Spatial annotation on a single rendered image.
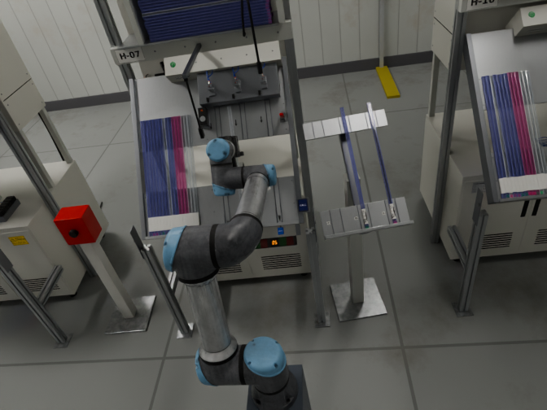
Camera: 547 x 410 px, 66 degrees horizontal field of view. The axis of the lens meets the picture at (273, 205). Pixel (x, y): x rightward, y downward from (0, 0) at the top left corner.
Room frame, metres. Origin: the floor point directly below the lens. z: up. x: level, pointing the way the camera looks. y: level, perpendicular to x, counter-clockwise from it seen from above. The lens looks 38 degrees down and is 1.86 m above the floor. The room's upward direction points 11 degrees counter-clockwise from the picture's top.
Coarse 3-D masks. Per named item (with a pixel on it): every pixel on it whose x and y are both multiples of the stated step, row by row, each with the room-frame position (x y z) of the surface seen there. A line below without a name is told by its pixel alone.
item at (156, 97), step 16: (144, 80) 1.86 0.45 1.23; (160, 80) 1.84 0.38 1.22; (192, 80) 1.81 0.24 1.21; (144, 96) 1.81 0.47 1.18; (160, 96) 1.79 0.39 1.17; (176, 96) 1.78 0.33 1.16; (192, 96) 1.76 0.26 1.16; (144, 112) 1.76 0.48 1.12; (160, 112) 1.75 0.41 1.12; (176, 112) 1.73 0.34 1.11; (192, 112) 1.72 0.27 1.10; (224, 112) 1.68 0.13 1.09; (240, 112) 1.67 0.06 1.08; (256, 112) 1.65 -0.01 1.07; (272, 112) 1.64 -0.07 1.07; (192, 128) 1.67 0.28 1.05; (208, 128) 1.66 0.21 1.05; (224, 128) 1.64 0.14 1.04; (240, 128) 1.63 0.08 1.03; (256, 128) 1.61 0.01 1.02; (272, 128) 1.59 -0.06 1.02; (288, 128) 1.58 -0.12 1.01
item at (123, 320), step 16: (64, 208) 1.66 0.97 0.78; (80, 208) 1.63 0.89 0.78; (64, 224) 1.57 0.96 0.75; (80, 224) 1.56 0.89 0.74; (96, 224) 1.63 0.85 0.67; (80, 240) 1.57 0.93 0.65; (96, 240) 1.57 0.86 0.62; (96, 256) 1.59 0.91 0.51; (96, 272) 1.59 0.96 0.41; (112, 272) 1.62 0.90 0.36; (112, 288) 1.59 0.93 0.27; (128, 304) 1.59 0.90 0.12; (144, 304) 1.67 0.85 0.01; (112, 320) 1.60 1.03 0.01; (128, 320) 1.58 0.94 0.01; (144, 320) 1.55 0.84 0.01
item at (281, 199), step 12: (288, 180) 1.44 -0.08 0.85; (204, 192) 1.48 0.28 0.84; (276, 192) 1.41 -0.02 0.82; (288, 192) 1.40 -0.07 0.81; (204, 204) 1.44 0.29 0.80; (216, 204) 1.43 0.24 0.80; (228, 204) 1.42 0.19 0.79; (276, 204) 1.38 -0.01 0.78; (288, 204) 1.37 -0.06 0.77; (204, 216) 1.41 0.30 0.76; (216, 216) 1.40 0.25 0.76; (228, 216) 1.39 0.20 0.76; (264, 216) 1.36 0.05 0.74; (276, 216) 1.34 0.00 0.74; (288, 216) 1.34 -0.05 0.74
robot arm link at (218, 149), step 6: (216, 138) 1.23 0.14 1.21; (210, 144) 1.22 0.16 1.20; (216, 144) 1.21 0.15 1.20; (222, 144) 1.21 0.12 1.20; (228, 144) 1.24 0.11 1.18; (210, 150) 1.21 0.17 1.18; (216, 150) 1.20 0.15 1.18; (222, 150) 1.20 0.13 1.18; (228, 150) 1.21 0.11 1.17; (210, 156) 1.20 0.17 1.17; (216, 156) 1.19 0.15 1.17; (222, 156) 1.19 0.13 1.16; (228, 156) 1.22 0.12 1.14; (210, 162) 1.22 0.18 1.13; (216, 162) 1.20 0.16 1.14; (222, 162) 1.20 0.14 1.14; (228, 162) 1.21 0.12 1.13
